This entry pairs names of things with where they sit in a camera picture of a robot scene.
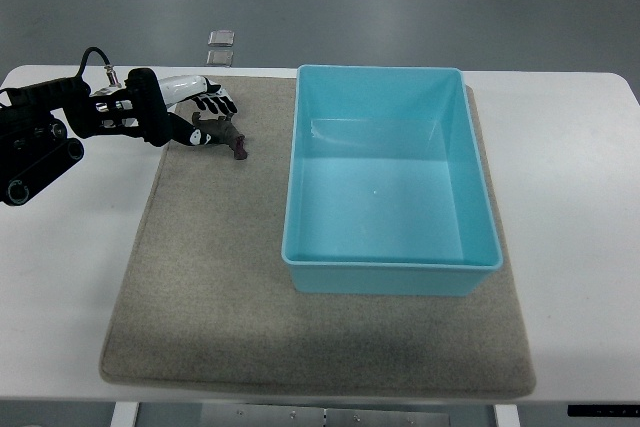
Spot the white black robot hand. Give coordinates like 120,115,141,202
123,68,238,147

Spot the brown hippo toy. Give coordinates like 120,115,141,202
192,112,248,160

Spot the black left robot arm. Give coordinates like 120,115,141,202
1,47,125,206

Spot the blue plastic box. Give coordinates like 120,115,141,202
281,65,503,296

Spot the lower silver floor plate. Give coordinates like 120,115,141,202
206,49,234,67

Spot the silver floor plate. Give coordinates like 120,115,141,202
207,30,235,48
206,49,234,67

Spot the upper silver floor plate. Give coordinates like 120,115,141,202
207,30,235,48

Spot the grey felt mat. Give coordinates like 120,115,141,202
99,77,536,399

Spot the black table control panel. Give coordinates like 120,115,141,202
567,404,640,418

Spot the metal table frame plate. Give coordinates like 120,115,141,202
199,404,451,427

